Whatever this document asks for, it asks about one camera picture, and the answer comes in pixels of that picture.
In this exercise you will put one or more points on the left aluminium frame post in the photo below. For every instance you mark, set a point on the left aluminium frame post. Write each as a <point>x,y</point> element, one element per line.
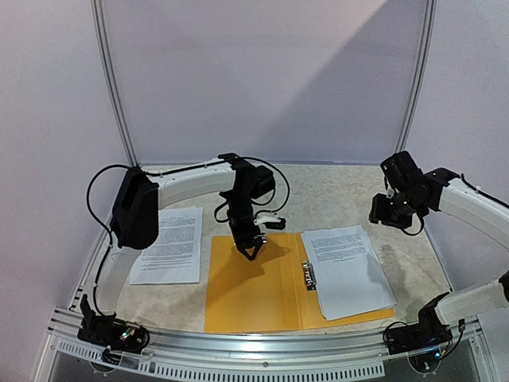
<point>105,53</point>

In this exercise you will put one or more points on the stack of printed papers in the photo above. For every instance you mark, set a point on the stack of printed papers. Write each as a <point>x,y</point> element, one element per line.
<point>174,258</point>

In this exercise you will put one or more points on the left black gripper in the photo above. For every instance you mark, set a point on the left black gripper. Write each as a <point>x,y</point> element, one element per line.
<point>239,235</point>

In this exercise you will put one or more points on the chrome folder spring clip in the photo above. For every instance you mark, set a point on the chrome folder spring clip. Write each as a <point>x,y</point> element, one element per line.
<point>310,279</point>

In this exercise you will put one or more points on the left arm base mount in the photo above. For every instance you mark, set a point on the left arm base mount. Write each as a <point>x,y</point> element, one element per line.
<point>110,332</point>

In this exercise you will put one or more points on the aluminium front rail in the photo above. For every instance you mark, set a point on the aluminium front rail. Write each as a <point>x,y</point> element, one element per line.
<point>184,356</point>

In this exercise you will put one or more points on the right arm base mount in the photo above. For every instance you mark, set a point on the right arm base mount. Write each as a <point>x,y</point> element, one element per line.
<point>429,331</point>

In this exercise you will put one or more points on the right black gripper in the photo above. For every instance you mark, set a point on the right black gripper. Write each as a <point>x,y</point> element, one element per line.
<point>382,209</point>

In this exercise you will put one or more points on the aluminium frame post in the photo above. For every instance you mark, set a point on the aluminium frame post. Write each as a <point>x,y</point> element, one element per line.
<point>105,53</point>
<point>424,41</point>

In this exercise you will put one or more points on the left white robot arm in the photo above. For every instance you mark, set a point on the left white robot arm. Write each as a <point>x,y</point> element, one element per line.
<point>134,224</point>

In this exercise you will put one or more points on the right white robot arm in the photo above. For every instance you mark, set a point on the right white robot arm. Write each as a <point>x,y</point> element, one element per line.
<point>469,232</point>

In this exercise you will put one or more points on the orange file folder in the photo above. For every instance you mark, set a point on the orange file folder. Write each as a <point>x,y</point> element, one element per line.
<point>268,294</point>

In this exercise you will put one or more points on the right aluminium frame post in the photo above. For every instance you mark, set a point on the right aluminium frame post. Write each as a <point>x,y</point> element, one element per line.
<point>424,41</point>

